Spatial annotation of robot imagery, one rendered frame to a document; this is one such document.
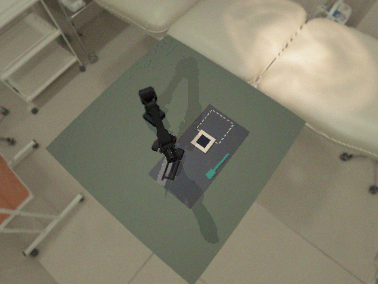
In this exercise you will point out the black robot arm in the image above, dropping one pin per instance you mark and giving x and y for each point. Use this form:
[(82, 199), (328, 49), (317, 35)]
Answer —
[(166, 140)]

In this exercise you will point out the beige square tile with dark centre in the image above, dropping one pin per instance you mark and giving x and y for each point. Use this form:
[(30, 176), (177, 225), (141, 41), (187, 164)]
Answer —
[(203, 141)]

